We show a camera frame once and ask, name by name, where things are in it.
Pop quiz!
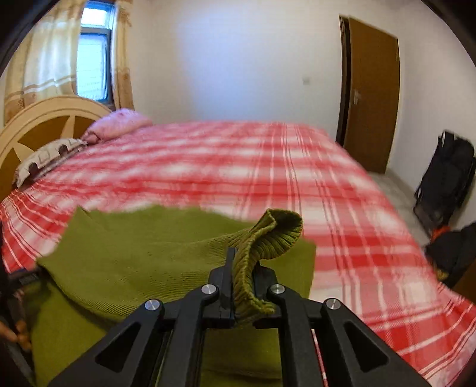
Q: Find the window with dark frame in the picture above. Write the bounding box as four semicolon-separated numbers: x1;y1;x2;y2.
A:
77;1;115;110

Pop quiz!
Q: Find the green knitted sweater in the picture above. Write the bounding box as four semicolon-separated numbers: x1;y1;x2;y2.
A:
24;206;315;386

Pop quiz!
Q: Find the black bag on floor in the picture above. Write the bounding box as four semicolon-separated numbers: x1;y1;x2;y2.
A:
424;222;475;288

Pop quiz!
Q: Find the red white plaid bedspread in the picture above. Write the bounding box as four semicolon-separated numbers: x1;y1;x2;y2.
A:
1;122;475;386

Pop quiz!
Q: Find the cream wooden headboard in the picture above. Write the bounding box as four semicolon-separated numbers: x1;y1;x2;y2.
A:
1;95;111;198

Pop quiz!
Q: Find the brown wooden door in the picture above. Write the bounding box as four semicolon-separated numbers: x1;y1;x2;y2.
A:
336;15;400;174

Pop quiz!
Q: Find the grey patterned pillow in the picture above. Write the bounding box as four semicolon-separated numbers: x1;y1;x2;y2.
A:
13;138;86;188

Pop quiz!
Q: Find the beige patterned curtain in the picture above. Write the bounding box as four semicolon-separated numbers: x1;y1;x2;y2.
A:
3;1;86;123

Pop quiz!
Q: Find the pink pillow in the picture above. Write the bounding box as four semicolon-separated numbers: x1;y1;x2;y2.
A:
81;109;153;144

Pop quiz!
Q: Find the black folded stroller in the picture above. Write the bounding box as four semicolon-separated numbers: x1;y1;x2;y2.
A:
413;131;475;235

